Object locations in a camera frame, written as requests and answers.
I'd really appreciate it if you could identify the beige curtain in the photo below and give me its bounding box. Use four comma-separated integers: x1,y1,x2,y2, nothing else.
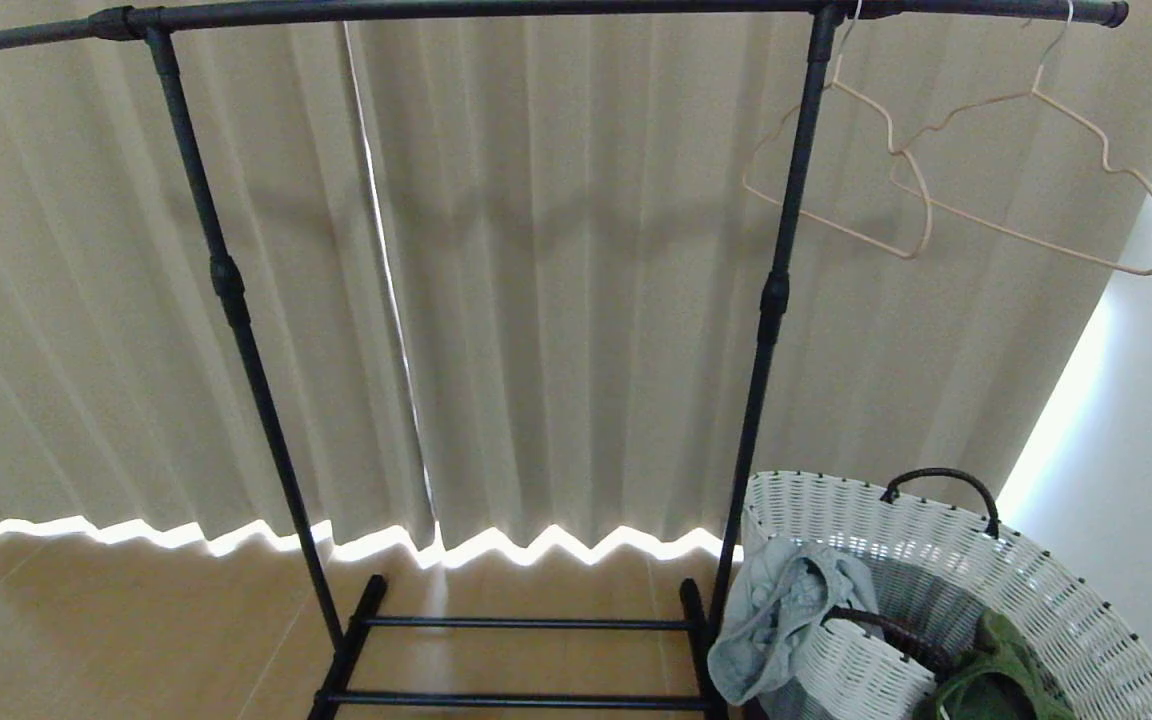
0,0,1152,566

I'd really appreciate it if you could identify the black clothes rack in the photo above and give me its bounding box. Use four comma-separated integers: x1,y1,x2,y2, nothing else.
0,0,1130,720

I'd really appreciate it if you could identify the green printed t-shirt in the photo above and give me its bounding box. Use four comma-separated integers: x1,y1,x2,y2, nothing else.
936,610,1077,720

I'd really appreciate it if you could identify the pale grey garment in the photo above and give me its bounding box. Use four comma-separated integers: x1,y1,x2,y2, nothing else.
707,537,884,707

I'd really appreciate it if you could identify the pink clothes hanger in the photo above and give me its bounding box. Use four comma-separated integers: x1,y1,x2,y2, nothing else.
742,0,934,261
888,0,1152,277

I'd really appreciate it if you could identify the white laundry basket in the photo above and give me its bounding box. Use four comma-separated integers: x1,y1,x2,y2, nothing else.
736,467,1152,720

